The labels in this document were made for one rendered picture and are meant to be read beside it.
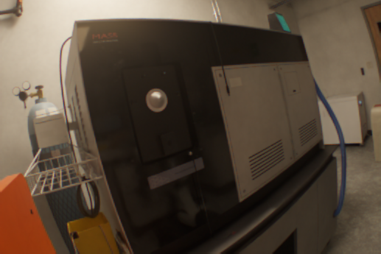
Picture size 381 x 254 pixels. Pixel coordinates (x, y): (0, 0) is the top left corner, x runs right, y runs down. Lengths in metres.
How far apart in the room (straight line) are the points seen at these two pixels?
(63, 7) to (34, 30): 0.31
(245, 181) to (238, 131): 0.18
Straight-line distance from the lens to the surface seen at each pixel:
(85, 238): 0.59
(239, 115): 0.75
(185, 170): 0.61
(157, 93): 0.57
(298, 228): 1.07
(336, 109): 3.60
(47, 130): 0.81
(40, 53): 1.77
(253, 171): 0.81
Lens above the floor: 1.17
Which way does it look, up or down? 1 degrees down
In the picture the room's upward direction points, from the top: 13 degrees counter-clockwise
